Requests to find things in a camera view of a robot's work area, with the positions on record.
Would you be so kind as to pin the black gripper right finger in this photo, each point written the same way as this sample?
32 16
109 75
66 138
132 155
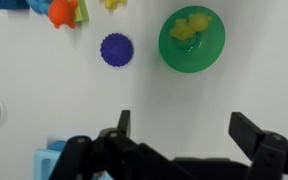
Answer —
245 134

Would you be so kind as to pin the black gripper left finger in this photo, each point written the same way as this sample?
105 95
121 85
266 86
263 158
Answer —
124 123

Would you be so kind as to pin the yellow rubber duck toy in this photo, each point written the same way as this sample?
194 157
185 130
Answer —
186 28

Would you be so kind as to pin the blue toy sink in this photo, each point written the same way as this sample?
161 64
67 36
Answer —
45 160

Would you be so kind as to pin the green plastic bowl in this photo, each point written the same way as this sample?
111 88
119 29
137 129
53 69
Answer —
197 53

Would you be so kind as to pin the yellow spiky star toy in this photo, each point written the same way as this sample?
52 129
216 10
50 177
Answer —
112 4

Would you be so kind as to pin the orange rubber animal toy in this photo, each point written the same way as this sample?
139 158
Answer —
62 12

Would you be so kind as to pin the light blue rubber toy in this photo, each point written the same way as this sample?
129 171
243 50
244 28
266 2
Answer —
39 6

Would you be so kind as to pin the purple spiky ball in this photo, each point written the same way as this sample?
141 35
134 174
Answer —
116 50

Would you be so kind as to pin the light green soft block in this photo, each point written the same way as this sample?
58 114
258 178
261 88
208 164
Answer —
81 12

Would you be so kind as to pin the dark blue soft cube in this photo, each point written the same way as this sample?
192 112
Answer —
13 4

